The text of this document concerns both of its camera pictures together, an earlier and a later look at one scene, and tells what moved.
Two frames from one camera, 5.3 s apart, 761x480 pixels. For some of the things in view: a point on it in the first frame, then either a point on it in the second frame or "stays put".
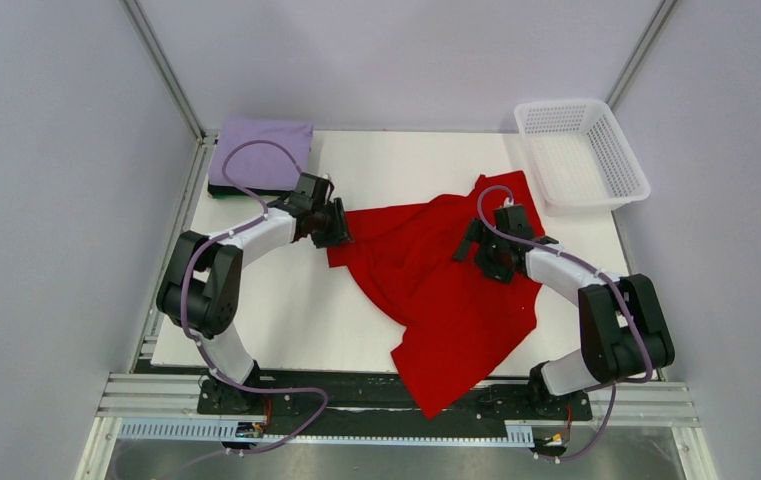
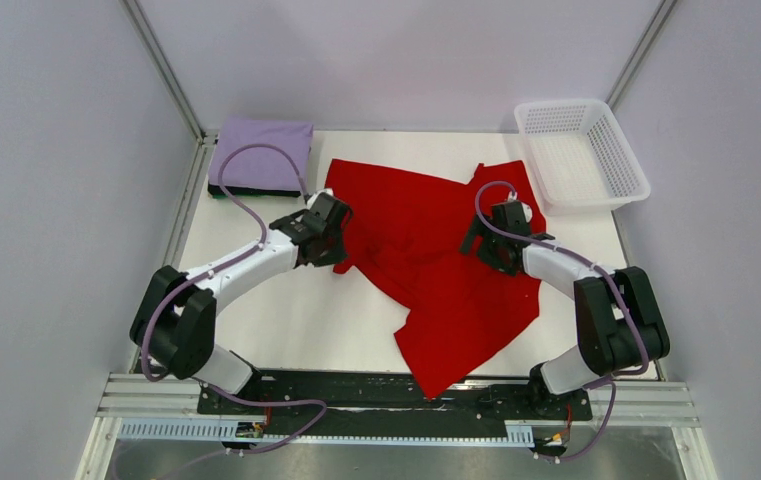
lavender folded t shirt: x=259 y=164 stays put
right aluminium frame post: x=639 y=53 stays put
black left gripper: x=339 y=232 → x=336 y=256
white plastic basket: x=582 y=159 stays put
